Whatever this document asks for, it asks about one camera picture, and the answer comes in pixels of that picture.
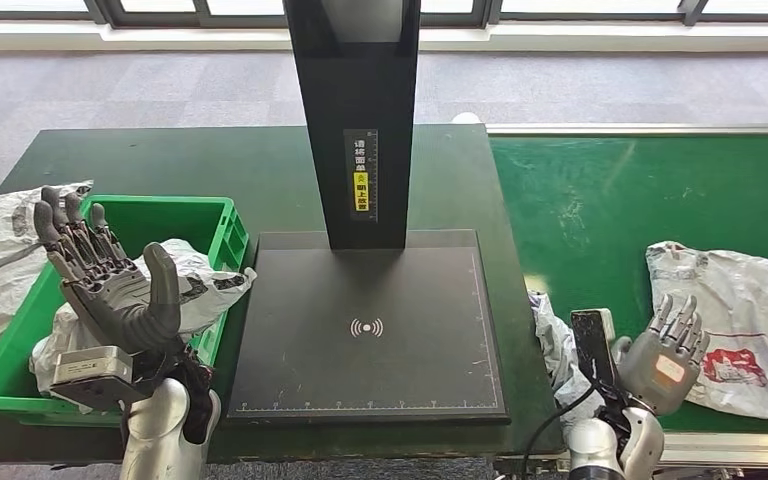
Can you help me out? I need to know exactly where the white window sill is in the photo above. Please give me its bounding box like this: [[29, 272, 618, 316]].
[[0, 19, 768, 53]]

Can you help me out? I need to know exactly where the aluminium conveyor side rail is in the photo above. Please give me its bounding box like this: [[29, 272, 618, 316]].
[[493, 432, 768, 480], [486, 123, 768, 137]]

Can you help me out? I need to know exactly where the dark window frame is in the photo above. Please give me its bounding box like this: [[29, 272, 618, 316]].
[[0, 0, 768, 28]]

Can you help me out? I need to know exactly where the plain grey mailer parcel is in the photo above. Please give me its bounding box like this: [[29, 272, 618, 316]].
[[528, 291, 607, 425]]

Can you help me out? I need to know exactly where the green plastic crate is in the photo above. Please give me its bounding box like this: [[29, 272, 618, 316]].
[[0, 193, 251, 429]]

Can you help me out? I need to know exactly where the white parcel red black print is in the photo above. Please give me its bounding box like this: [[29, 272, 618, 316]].
[[29, 238, 258, 399]]

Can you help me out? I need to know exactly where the yellow black label sticker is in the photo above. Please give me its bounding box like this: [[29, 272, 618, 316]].
[[342, 128, 380, 223]]

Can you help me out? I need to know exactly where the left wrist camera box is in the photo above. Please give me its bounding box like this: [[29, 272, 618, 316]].
[[49, 345, 160, 412]]

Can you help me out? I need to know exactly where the green conveyor belt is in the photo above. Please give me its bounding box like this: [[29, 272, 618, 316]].
[[488, 134, 768, 435]]

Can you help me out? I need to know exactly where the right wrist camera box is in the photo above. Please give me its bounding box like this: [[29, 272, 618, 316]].
[[569, 307, 620, 392]]

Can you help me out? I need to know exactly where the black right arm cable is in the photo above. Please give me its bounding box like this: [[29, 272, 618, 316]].
[[519, 380, 601, 480]]

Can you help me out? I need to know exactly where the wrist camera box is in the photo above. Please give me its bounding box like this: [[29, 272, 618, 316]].
[[569, 307, 620, 392], [49, 345, 160, 412]]

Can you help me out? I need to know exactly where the black inbound scanner machine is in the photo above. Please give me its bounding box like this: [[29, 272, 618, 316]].
[[226, 0, 511, 424]]

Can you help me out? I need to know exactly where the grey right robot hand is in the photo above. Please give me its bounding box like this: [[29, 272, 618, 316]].
[[612, 293, 712, 417]]

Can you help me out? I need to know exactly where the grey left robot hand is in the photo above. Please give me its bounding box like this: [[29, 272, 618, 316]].
[[32, 186, 183, 356]]

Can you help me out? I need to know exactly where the white parcel red logo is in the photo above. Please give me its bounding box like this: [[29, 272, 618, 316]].
[[645, 240, 768, 423]]

